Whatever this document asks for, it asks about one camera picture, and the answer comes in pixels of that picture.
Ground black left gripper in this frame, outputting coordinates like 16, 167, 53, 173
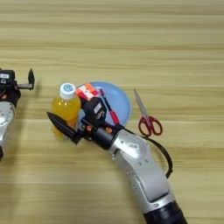
0, 68, 36, 108

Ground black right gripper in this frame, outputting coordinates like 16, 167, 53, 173
46, 111, 125, 151

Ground orange juice bottle white cap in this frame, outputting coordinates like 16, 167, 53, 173
51, 82, 82, 140

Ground colourful puzzle cube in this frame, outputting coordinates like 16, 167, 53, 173
74, 82, 100, 102

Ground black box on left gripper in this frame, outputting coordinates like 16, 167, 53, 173
0, 68, 17, 86

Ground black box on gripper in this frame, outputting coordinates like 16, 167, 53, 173
0, 68, 17, 86
82, 97, 108, 128

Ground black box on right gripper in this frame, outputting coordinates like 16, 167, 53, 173
82, 97, 108, 128

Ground light blue round plate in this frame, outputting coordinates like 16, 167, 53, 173
77, 81, 133, 133

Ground red-handled scissors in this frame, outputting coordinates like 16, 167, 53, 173
133, 88, 164, 138

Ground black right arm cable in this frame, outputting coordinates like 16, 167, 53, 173
128, 130, 173, 179

